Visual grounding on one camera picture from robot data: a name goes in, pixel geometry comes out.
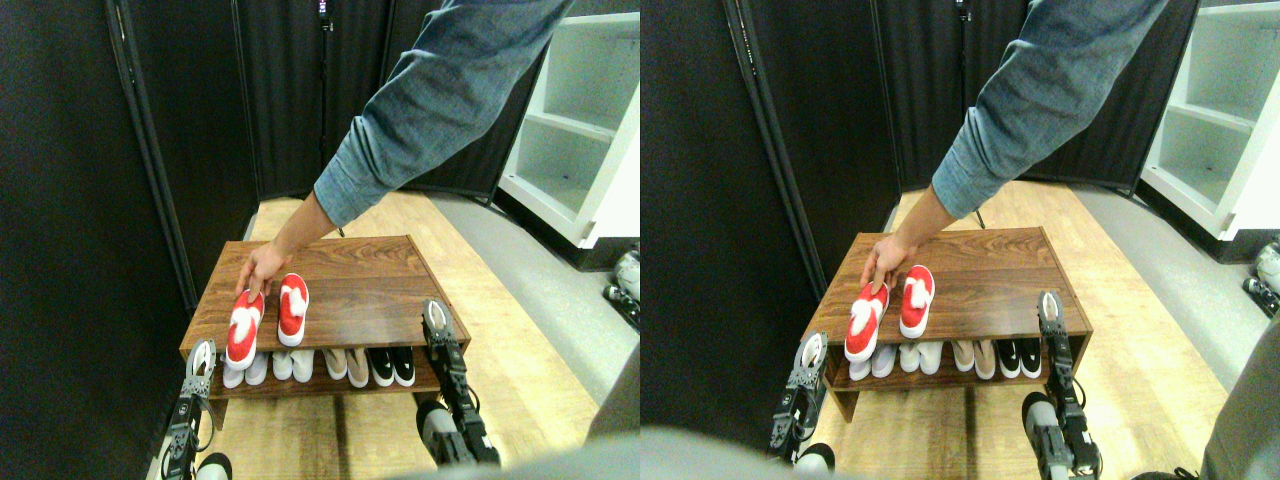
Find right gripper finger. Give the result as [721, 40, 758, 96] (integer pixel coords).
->
[421, 299, 461, 365]
[1036, 290, 1071, 355]

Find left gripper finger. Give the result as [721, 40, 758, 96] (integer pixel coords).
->
[184, 339, 219, 399]
[790, 331, 830, 394]

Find red shoe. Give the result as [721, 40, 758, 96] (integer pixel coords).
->
[844, 281, 892, 364]
[225, 289, 267, 372]
[898, 264, 937, 340]
[276, 273, 311, 348]

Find person's hand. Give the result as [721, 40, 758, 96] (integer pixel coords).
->
[859, 235, 917, 294]
[236, 243, 292, 299]

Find brown shoe rack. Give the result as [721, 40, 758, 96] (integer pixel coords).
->
[179, 236, 472, 403]
[802, 227, 1094, 423]

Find person's legs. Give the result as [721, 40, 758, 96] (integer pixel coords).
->
[1130, 318, 1280, 480]

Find white shelf unit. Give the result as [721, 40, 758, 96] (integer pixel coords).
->
[496, 12, 640, 250]
[1139, 0, 1280, 242]

